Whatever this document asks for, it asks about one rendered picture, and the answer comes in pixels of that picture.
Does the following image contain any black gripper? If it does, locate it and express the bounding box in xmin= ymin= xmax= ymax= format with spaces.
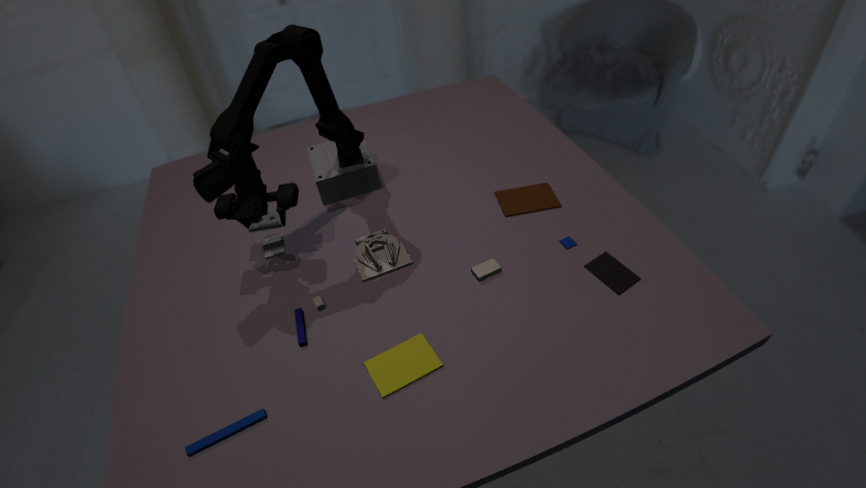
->
xmin=214 ymin=170 xmax=299 ymax=226

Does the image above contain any small blue flat square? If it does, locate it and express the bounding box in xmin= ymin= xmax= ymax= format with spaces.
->
xmin=559 ymin=236 xmax=577 ymax=249

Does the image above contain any dark blue flat bar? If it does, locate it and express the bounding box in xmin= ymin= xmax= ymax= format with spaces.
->
xmin=185 ymin=408 xmax=268 ymax=457

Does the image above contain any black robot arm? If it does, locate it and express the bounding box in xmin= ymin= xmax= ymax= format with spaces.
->
xmin=193 ymin=24 xmax=364 ymax=224

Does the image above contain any olive yellow flat rectangular plate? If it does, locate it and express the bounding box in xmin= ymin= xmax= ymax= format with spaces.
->
xmin=363 ymin=333 xmax=444 ymax=399

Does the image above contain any brown flat rectangular plate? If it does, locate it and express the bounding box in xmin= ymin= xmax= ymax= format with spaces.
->
xmin=495 ymin=182 xmax=562 ymax=217

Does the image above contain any dark blue rectangular bar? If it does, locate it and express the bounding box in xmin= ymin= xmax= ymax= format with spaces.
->
xmin=294 ymin=308 xmax=307 ymax=348

